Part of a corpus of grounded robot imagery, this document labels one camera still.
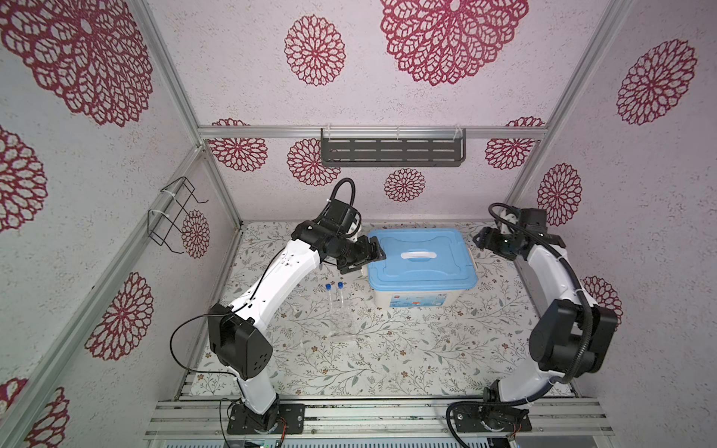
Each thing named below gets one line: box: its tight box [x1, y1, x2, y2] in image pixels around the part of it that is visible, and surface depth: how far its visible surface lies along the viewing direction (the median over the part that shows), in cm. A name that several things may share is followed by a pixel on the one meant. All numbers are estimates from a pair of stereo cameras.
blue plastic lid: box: [367, 227, 478, 292], surface depth 88 cm
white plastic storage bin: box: [373, 288, 466, 310], surface depth 90 cm
